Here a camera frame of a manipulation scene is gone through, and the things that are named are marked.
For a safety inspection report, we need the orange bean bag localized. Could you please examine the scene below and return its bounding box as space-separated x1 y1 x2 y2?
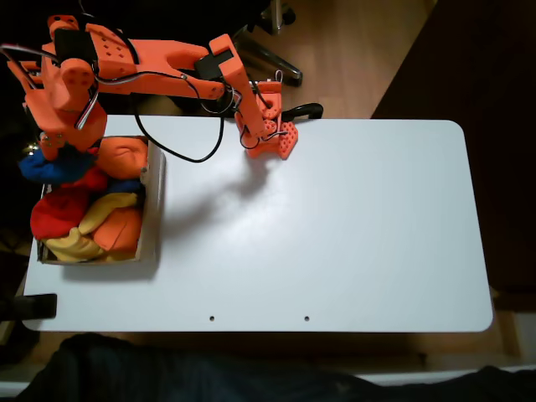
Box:
98 137 150 181
91 208 146 252

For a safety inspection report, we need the black rectangular block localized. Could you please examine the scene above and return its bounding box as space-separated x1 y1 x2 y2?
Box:
0 292 58 322

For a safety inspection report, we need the orange gripper camera mount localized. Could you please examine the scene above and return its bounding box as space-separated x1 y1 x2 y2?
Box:
6 58 45 93

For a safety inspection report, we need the black table clamp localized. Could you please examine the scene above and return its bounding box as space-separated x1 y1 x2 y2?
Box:
283 102 325 123

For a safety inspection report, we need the metal chair base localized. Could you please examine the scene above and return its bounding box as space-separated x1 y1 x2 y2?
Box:
232 0 303 88

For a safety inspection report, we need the white camera cable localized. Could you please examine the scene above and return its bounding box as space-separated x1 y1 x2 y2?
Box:
0 43 62 59

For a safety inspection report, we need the person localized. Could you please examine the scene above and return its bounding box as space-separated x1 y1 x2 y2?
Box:
16 332 536 402

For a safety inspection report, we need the small blue bean bag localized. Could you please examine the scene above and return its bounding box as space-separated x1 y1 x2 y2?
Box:
106 178 142 194

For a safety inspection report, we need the cardboard box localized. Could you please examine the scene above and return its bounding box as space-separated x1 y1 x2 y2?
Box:
36 134 168 265

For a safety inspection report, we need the large blue bean bag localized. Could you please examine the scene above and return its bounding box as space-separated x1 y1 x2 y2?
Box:
18 146 96 185

